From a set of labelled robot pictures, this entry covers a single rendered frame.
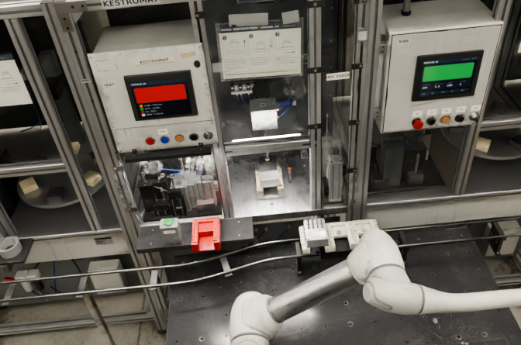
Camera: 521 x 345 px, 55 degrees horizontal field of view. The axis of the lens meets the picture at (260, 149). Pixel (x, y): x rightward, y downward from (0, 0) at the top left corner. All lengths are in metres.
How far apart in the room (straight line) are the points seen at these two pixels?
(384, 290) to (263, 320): 0.53
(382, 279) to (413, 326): 0.63
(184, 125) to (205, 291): 0.83
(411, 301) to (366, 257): 0.21
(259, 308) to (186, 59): 0.99
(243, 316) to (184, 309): 0.43
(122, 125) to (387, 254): 1.13
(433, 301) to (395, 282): 0.14
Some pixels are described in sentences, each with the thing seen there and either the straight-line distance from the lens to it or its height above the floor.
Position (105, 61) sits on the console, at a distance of 1.93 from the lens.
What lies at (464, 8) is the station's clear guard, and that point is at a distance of 2.03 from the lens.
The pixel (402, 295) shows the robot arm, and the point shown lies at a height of 1.23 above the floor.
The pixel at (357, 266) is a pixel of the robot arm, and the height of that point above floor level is 1.20.
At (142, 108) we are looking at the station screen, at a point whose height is 1.59.
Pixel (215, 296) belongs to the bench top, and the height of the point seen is 0.68.
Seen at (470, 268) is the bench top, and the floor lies 0.68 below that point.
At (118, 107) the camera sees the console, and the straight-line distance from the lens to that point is 2.03.
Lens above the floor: 2.63
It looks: 38 degrees down
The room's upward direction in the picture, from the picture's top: 5 degrees counter-clockwise
